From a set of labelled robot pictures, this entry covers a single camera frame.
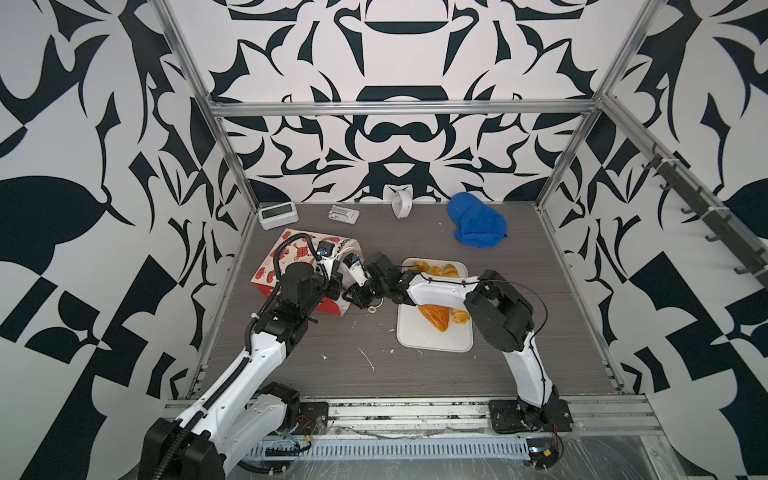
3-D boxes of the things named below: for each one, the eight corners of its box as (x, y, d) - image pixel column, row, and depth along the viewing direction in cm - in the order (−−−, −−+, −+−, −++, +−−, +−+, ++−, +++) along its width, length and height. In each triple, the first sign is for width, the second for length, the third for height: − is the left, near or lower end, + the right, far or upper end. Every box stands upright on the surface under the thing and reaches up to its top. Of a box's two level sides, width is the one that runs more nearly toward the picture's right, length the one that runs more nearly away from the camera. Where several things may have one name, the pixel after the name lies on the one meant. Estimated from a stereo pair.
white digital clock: (263, 230, 113) (259, 222, 109) (261, 216, 117) (257, 208, 114) (299, 222, 116) (296, 214, 112) (296, 209, 120) (294, 200, 116)
